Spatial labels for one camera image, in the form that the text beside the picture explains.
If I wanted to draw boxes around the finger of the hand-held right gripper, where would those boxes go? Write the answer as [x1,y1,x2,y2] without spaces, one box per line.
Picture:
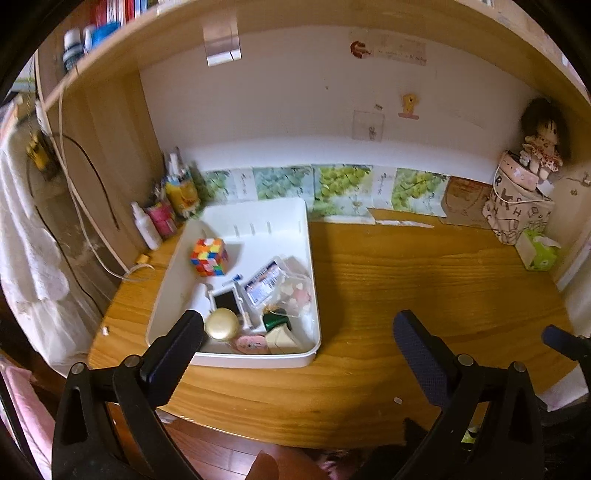
[542,325,591,361]

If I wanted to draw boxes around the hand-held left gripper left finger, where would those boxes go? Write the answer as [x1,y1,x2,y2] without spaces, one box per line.
[52,309,206,480]

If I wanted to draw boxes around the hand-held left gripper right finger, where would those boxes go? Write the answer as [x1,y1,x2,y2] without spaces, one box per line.
[392,310,548,480]

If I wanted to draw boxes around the round gold tin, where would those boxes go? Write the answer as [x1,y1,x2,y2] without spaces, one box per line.
[204,308,241,343]

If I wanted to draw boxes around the white handheld game console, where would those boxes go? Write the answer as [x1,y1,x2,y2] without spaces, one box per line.
[209,284,245,324]

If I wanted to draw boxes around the pink pig tape dispenser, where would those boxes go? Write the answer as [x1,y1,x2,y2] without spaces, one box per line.
[235,333,271,355]

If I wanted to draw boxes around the multicolour puzzle cube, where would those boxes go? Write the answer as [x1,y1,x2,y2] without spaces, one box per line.
[191,237,229,277]

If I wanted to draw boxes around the dark green gold case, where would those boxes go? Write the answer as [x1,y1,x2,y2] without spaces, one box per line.
[262,307,291,330]

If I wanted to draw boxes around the clear labelled plastic box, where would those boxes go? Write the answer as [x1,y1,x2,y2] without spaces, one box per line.
[242,259,286,306]

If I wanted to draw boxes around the clear bottle with beige cap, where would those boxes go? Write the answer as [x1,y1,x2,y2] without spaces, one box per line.
[265,323,302,355]

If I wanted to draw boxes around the white plastic tray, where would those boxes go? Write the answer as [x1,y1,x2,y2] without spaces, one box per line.
[146,198,322,368]

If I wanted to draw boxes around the green tissue box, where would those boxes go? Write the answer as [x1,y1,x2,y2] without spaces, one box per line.
[515,228,561,271]

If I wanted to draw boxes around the dark cloth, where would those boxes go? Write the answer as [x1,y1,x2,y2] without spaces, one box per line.
[318,418,435,480]

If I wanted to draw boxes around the red can pen holder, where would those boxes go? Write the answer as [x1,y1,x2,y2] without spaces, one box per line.
[145,202,178,238]

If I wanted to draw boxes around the printed fabric bag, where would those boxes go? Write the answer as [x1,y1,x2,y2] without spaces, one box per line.
[482,150,555,245]

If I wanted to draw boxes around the grape print paper sheet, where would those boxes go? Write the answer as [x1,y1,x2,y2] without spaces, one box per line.
[373,167,448,216]
[201,168,254,205]
[253,165,315,202]
[311,164,376,225]

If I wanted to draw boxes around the person's bare leg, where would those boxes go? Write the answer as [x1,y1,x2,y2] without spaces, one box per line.
[253,451,324,480]

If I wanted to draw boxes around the brown cardboard picture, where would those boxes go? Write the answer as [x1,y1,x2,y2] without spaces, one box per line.
[441,176,490,229]

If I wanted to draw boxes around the white lace curtain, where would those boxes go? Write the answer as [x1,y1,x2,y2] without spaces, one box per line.
[0,134,116,365]

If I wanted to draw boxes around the white tubes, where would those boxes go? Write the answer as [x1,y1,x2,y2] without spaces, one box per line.
[167,148,184,182]

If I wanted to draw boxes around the pink bedding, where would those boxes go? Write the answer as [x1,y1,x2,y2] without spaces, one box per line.
[0,360,56,480]

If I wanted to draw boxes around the dark haired doll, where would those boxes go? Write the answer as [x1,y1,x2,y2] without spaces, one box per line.
[519,97,571,181]

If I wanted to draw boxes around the wooden desk hutch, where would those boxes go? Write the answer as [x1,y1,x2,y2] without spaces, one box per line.
[34,0,591,296]

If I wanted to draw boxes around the clear square figure sticker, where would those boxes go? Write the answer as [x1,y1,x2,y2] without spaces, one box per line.
[353,110,385,140]

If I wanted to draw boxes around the dark bottle with white cap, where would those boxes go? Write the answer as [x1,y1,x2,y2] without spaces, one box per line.
[62,28,85,72]

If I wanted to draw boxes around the row of books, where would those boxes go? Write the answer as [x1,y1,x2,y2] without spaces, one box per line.
[90,0,160,26]

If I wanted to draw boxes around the white cable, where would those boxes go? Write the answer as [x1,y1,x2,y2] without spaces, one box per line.
[34,65,153,282]

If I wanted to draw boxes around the black cable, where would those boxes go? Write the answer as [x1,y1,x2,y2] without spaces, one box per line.
[60,134,121,229]

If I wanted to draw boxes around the yellow black wall adapter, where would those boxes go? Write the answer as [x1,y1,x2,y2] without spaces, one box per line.
[25,131,58,181]

